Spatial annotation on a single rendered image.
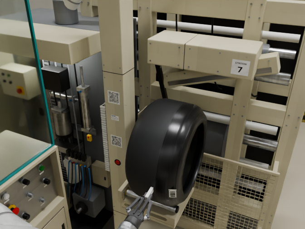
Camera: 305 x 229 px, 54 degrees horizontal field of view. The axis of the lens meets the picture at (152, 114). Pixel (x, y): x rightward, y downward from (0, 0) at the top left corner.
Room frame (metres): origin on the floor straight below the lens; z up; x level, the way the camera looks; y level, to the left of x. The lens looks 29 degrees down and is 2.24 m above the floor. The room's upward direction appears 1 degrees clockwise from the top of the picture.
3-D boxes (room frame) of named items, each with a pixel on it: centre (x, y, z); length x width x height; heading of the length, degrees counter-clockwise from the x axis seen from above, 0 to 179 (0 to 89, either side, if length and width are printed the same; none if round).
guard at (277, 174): (1.68, -0.40, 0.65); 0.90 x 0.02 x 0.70; 65
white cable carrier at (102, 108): (1.58, 0.28, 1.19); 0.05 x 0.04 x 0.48; 155
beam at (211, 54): (1.70, -0.29, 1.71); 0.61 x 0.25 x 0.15; 65
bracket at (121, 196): (1.55, 0.11, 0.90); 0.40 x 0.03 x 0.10; 155
